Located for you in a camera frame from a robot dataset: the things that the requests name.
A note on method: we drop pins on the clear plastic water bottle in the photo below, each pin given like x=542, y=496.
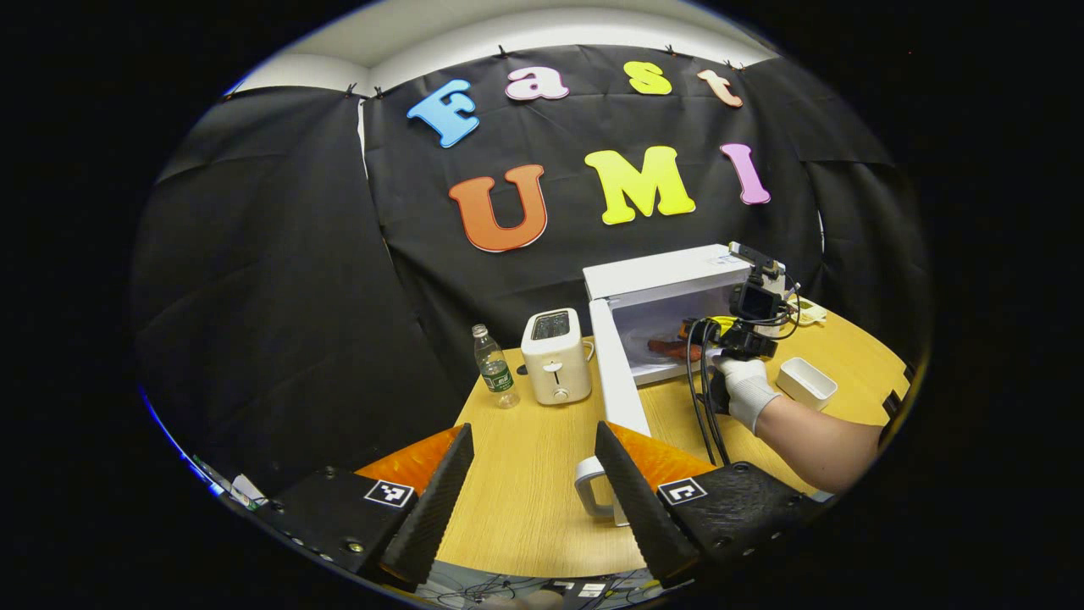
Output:
x=495, y=373

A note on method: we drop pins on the white divided snack tray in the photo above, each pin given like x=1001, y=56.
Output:
x=811, y=312

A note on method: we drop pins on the white microwave oven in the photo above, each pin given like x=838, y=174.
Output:
x=660, y=275

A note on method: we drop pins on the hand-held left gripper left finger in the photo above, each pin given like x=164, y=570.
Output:
x=432, y=517

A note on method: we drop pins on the brown meat piece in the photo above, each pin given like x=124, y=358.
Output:
x=669, y=347

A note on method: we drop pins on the white toaster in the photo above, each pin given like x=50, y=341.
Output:
x=555, y=364

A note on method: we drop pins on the black backdrop cloth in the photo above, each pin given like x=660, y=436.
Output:
x=279, y=271

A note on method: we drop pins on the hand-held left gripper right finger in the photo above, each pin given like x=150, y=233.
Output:
x=644, y=517

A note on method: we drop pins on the white rectangular dish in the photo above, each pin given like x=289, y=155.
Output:
x=804, y=385

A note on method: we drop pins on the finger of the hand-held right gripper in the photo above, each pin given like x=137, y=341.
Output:
x=720, y=322

